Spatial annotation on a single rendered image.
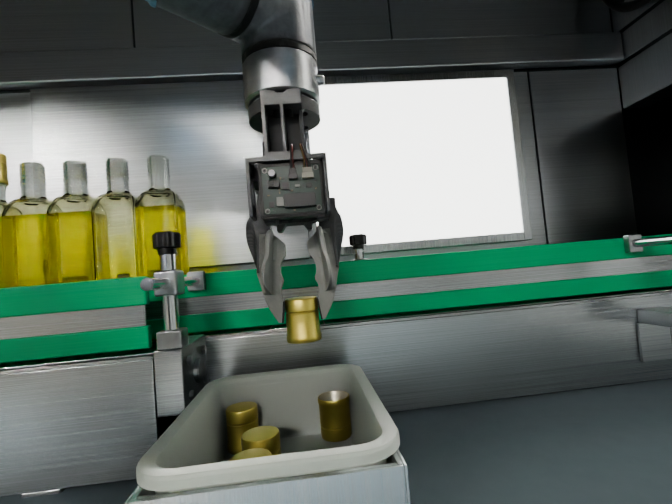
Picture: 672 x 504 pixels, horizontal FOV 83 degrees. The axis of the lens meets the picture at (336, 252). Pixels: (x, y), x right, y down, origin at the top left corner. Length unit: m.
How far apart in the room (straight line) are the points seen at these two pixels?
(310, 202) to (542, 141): 0.66
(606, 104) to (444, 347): 0.67
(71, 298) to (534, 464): 0.51
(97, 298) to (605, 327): 0.66
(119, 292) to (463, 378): 0.45
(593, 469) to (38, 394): 0.55
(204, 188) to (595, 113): 0.81
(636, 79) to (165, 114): 0.92
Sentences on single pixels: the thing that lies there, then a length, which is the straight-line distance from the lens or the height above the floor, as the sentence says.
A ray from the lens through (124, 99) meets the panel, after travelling 0.83.
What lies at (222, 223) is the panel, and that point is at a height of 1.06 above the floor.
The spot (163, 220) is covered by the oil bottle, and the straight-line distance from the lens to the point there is 0.58.
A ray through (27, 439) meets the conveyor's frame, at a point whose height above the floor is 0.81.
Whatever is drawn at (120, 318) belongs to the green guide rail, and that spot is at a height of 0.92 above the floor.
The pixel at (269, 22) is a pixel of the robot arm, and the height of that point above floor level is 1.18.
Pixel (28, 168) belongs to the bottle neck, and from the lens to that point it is 0.69.
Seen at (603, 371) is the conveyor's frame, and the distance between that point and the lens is 0.68.
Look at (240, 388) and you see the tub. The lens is 0.47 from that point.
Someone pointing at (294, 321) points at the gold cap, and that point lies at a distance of 0.38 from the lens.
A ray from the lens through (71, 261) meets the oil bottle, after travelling 0.63.
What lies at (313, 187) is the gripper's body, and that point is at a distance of 0.34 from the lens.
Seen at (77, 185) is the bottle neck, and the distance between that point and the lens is 0.66.
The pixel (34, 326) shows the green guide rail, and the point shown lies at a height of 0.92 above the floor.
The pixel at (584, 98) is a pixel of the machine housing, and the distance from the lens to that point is 1.00.
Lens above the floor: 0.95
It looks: 3 degrees up
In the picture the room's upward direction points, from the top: 5 degrees counter-clockwise
